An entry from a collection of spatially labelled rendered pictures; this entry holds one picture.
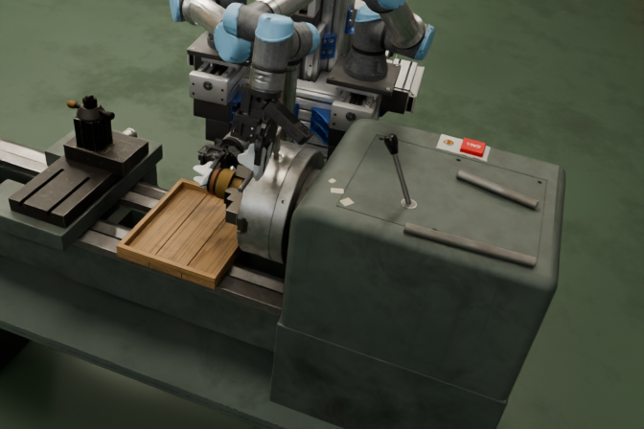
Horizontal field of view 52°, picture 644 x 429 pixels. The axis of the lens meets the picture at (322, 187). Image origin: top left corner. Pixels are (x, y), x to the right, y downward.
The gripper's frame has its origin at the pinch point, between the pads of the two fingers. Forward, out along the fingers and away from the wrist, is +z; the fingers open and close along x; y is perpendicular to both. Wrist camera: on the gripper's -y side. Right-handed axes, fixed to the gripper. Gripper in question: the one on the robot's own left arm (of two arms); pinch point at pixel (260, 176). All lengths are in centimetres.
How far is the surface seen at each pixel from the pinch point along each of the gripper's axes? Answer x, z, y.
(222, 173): -22.1, 11.7, 18.1
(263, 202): -9.2, 10.3, 1.4
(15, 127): -174, 88, 211
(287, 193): -10.8, 7.0, -3.7
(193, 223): -31, 34, 29
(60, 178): -21, 28, 67
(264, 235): -8.7, 18.5, -0.6
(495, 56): -430, 21, -37
